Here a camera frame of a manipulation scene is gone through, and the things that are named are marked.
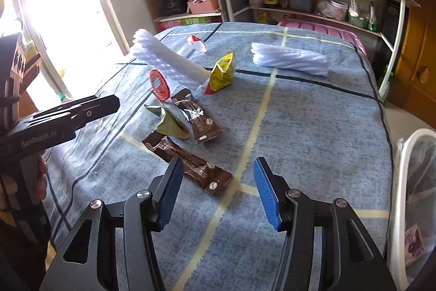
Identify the yellow snack wrapper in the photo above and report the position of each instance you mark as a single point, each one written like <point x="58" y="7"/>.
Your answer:
<point x="221" y="72"/>

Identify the white window frame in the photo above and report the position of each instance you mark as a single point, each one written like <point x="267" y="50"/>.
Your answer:
<point x="105" y="4"/>

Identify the yellow cooking oil bottle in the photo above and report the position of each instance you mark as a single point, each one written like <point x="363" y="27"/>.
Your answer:
<point x="265" y="17"/>

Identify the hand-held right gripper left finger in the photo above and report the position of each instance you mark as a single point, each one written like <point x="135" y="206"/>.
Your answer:
<point x="170" y="195"/>

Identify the long white foam net sleeve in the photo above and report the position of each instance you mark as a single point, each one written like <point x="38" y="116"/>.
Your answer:
<point x="160" y="59"/>

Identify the crumpled clear plastic bag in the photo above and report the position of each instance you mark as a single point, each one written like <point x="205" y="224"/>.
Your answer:
<point x="323" y="9"/>

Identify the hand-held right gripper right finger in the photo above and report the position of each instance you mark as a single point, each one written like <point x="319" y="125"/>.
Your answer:
<point x="269" y="195"/>

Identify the wooden door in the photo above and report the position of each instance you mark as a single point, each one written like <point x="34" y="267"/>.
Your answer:
<point x="419" y="38"/>

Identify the red lidded jelly cup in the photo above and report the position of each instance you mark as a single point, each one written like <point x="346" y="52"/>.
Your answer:
<point x="159" y="84"/>

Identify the green basket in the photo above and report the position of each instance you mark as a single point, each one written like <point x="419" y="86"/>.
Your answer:
<point x="356" y="21"/>

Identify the person's left hand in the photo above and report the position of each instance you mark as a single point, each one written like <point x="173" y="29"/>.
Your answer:
<point x="41" y="175"/>

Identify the pink cardboard carton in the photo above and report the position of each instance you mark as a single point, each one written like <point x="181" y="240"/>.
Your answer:
<point x="170" y="26"/>

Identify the green bottle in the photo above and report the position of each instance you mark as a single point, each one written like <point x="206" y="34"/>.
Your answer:
<point x="372" y="20"/>

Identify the white lidded jar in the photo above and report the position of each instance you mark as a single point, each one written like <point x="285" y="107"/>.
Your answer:
<point x="340" y="9"/>

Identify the pink plastic tray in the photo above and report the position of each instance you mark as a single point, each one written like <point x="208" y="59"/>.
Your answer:
<point x="323" y="30"/>

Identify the olive green wrapper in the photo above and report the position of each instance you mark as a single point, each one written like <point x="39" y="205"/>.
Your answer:
<point x="170" y="125"/>

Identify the wooden door knob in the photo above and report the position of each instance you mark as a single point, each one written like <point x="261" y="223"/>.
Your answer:
<point x="421" y="74"/>

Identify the clear plastic bin liner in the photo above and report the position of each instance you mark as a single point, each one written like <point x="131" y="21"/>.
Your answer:
<point x="422" y="175"/>

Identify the brown coffee sachet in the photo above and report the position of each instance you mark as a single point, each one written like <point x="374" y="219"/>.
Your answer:
<point x="204" y="171"/>
<point x="197" y="120"/>

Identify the plastic bag of goods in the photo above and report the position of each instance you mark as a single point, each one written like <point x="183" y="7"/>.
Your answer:
<point x="359" y="3"/>

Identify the green cardboard carton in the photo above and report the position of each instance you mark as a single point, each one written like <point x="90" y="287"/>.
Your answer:
<point x="197" y="20"/>

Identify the purple milk carton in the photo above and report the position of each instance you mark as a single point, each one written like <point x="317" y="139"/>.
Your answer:
<point x="414" y="241"/>

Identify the black kitchen appliance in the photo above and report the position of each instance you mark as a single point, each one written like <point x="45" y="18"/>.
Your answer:
<point x="173" y="6"/>

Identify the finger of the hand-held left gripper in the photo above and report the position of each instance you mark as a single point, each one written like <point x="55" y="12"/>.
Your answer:
<point x="88" y="117"/>
<point x="102" y="101"/>

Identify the white trash bin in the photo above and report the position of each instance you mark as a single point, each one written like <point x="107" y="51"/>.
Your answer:
<point x="400" y="192"/>

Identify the pink woven basket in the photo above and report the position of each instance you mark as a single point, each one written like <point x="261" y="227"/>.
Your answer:
<point x="203" y="6"/>

